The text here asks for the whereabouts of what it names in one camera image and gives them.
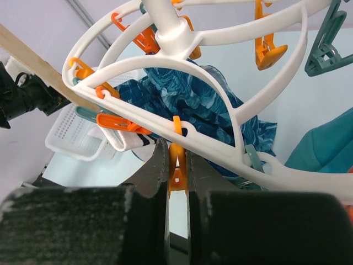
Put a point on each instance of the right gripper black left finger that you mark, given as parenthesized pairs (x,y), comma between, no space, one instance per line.
(127,224)

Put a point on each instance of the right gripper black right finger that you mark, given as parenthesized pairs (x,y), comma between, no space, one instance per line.
(227,225)

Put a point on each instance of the white sock black stripes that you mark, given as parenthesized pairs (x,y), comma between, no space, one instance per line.
(123,141)

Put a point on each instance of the orange clothes peg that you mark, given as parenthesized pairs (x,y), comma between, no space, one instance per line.
(177,168)

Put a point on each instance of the white sock plain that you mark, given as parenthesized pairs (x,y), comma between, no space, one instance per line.
(96,133)

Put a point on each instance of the white round clip hanger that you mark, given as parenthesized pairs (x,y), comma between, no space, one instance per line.
(135,63)

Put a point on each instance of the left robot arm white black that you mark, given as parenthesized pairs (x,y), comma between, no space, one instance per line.
(22,91)

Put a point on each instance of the white plastic basket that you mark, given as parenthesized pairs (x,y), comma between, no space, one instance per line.
(69,137)

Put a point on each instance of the teal plain cloth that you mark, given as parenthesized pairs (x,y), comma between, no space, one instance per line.
(325,149)

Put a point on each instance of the blue patterned cloth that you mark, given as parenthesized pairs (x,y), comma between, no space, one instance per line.
(167,93)

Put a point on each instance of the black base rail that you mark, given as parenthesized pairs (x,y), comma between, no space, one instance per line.
(100,177)

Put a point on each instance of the wooden rack frame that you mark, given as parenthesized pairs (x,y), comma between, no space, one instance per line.
(25,55)

